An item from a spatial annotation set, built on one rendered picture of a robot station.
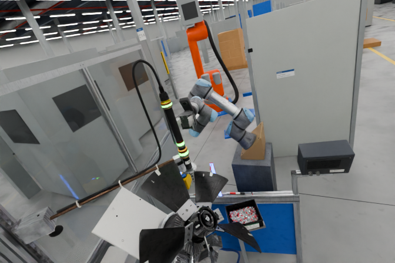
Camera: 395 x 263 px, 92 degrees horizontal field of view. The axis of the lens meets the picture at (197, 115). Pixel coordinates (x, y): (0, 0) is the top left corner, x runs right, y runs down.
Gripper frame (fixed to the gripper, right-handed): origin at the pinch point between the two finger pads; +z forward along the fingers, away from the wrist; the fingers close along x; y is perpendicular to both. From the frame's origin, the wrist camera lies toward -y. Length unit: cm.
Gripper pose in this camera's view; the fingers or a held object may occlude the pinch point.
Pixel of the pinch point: (180, 125)
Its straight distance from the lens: 90.9
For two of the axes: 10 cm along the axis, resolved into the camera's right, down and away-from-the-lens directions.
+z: -1.9, 4.5, -8.7
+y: 2.5, 8.8, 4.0
